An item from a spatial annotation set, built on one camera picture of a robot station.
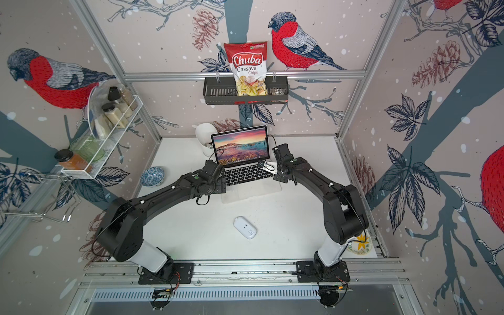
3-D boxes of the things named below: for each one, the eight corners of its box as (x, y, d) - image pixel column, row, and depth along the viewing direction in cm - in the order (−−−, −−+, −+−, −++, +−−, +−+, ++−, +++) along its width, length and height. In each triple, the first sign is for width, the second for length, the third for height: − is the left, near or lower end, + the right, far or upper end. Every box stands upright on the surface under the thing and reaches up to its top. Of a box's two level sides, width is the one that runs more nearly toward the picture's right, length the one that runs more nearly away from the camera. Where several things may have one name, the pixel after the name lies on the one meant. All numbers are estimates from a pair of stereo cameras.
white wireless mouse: (231, 223, 88) (230, 221, 86) (239, 214, 91) (239, 212, 89) (250, 242, 83) (250, 241, 81) (259, 232, 85) (259, 231, 84)
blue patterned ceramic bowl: (141, 187, 100) (137, 183, 97) (148, 170, 107) (145, 166, 104) (161, 187, 100) (158, 183, 97) (167, 170, 107) (164, 166, 104)
